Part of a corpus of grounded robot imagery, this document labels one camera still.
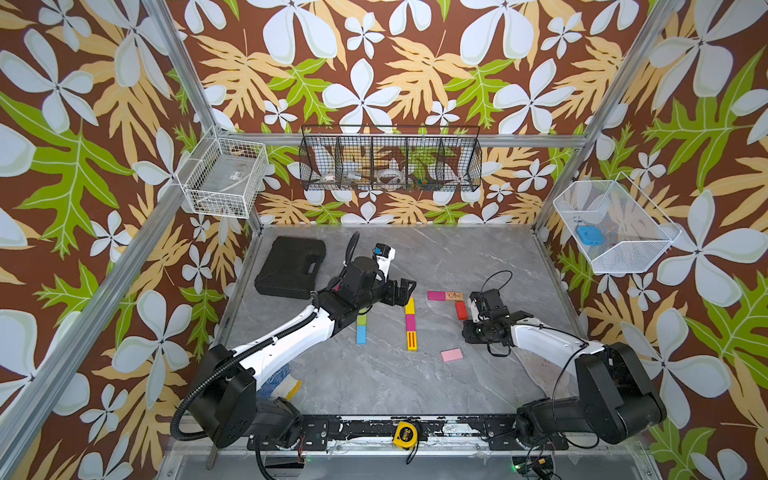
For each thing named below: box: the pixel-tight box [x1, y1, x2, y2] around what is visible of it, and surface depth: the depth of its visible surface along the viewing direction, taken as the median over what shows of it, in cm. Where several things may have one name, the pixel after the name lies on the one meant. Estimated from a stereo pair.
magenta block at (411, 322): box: [405, 314, 417, 331], surface depth 97 cm
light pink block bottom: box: [440, 348, 463, 362], surface depth 88 cm
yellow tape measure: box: [392, 421, 418, 450], surface depth 74 cm
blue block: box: [357, 325, 367, 345], surface depth 92 cm
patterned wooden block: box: [445, 292, 465, 301], surface depth 100 cm
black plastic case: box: [254, 236, 327, 300], surface depth 102 cm
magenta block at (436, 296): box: [427, 291, 446, 301], surface depth 103 cm
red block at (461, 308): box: [455, 301, 469, 321], surface depth 98 cm
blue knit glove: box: [256, 363, 303, 400], surface depth 84 cm
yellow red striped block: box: [406, 331, 419, 351], surface depth 91 cm
